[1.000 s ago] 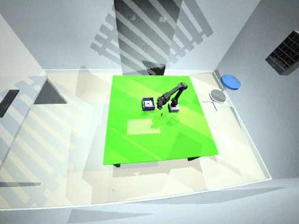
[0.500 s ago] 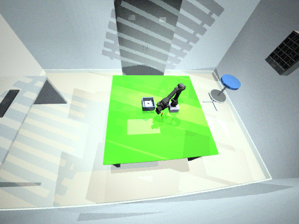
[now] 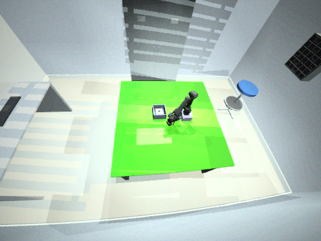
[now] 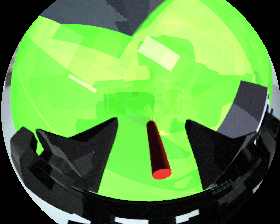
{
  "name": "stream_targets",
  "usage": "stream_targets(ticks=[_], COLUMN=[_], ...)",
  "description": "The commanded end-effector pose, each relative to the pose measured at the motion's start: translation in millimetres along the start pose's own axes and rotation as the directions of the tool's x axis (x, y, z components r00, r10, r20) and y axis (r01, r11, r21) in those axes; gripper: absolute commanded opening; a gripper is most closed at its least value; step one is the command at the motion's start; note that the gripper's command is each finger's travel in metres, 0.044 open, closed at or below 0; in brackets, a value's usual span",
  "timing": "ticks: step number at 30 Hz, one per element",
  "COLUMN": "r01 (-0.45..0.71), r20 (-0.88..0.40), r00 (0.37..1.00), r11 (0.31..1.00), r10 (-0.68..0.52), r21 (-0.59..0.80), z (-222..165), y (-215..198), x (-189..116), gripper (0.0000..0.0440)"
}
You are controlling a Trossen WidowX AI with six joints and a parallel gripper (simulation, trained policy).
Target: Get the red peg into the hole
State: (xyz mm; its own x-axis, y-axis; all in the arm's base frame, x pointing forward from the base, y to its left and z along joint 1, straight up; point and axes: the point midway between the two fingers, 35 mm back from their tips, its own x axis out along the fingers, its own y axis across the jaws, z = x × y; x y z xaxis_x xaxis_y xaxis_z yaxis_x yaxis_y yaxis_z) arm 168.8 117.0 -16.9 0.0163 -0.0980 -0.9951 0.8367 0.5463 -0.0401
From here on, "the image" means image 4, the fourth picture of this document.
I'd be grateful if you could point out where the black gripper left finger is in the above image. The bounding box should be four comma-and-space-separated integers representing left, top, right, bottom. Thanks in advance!
35, 117, 119, 194

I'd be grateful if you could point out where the red peg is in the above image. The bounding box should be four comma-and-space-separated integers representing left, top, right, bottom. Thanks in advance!
146, 119, 172, 179

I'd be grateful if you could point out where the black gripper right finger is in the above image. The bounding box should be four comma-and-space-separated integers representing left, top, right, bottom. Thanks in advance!
185, 119, 257, 191

